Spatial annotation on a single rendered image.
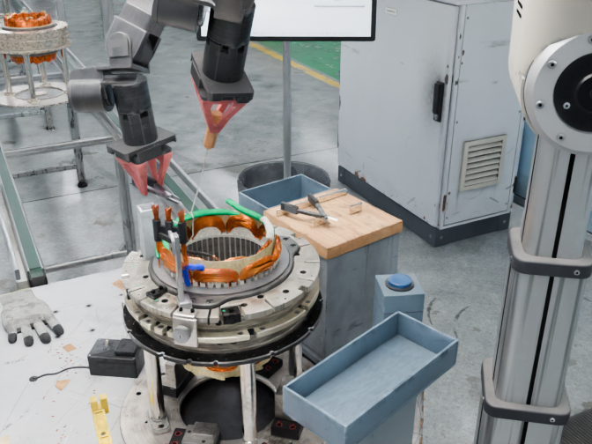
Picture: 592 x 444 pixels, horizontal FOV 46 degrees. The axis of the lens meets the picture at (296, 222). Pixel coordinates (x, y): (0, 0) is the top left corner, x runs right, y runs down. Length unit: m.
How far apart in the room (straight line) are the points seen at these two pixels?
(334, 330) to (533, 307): 0.44
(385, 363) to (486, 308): 2.11
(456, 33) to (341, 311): 2.08
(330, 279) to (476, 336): 1.71
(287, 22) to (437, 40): 1.34
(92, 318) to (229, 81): 0.81
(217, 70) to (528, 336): 0.59
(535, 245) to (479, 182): 2.51
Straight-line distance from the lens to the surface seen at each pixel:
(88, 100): 1.18
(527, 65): 0.91
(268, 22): 2.08
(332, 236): 1.29
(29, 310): 1.66
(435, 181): 3.43
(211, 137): 1.04
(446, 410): 2.56
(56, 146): 3.01
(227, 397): 1.36
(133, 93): 1.15
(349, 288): 1.33
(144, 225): 1.14
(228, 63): 0.95
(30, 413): 1.41
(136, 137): 1.18
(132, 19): 1.16
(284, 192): 1.54
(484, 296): 3.22
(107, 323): 1.60
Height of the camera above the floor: 1.65
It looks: 26 degrees down
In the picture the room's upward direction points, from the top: straight up
